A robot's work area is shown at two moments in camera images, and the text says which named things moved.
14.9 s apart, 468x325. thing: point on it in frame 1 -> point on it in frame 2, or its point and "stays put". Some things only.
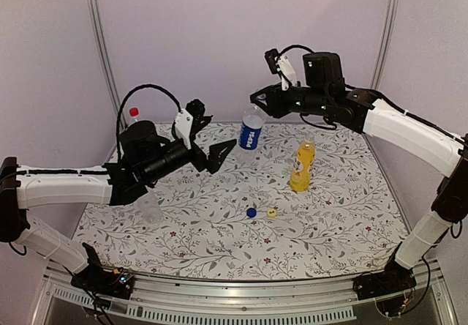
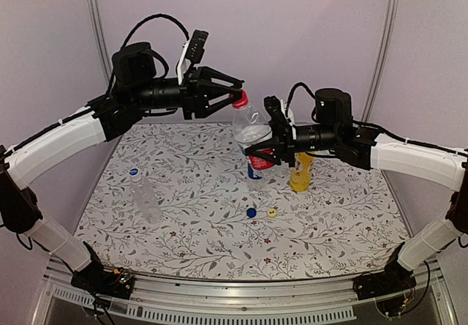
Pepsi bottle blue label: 249,137 -> 256,167
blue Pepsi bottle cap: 251,212 stays put
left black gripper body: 199,160 -> 189,96
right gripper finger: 268,108 -> 272,143
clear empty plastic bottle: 150,207 stays put
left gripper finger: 201,122 -> 219,77
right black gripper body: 281,108 -> 287,145
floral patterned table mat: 318,203 stays put
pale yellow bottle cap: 271,213 stays put
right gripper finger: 264,96 -> 274,159
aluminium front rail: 249,302 stays put
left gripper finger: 217,153 -> 213,102
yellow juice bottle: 300,178 stays put
